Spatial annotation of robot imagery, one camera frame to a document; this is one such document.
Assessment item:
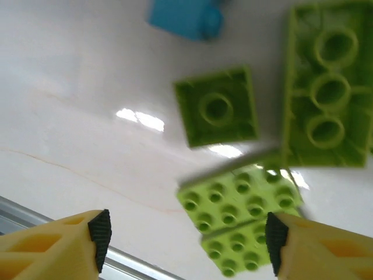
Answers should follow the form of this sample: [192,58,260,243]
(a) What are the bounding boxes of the green square lego brick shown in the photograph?
[173,64,260,149]

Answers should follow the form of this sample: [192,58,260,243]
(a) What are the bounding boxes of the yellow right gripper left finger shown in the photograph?
[0,208,112,280]

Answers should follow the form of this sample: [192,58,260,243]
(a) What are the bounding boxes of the blue lego brick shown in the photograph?
[146,0,226,41]

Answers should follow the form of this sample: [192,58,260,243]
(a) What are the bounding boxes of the green lego plate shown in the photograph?
[281,0,373,169]
[175,164,304,278]

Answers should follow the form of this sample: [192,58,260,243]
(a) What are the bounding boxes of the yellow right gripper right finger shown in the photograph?
[265,212,373,280]

